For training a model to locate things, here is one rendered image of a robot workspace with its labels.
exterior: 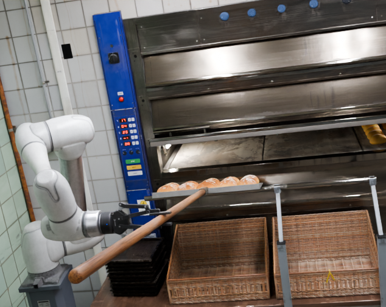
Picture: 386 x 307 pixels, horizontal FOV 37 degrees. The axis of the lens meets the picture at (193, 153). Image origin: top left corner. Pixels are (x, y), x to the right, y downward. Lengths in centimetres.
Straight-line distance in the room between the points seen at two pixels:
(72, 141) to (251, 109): 123
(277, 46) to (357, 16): 44
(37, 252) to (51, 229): 80
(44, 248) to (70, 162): 48
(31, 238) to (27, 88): 114
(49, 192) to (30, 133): 60
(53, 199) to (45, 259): 96
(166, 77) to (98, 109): 46
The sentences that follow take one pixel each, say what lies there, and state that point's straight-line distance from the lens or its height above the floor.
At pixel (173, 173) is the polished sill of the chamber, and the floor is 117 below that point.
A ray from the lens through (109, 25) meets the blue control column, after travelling 333.
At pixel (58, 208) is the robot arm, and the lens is 189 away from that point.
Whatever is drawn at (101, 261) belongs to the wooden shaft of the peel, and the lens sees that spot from 129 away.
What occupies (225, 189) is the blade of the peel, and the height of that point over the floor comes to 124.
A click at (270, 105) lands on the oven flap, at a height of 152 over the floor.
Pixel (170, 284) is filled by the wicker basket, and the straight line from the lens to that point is 321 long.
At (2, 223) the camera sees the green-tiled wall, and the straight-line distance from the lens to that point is 355.
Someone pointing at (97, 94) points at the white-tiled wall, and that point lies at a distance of 345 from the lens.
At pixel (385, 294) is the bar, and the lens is 308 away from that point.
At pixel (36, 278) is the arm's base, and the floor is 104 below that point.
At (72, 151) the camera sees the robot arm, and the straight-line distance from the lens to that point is 247.
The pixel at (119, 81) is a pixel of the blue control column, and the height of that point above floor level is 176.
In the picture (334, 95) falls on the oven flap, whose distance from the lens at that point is 330.
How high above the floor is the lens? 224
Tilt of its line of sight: 16 degrees down
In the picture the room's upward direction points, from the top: 9 degrees counter-clockwise
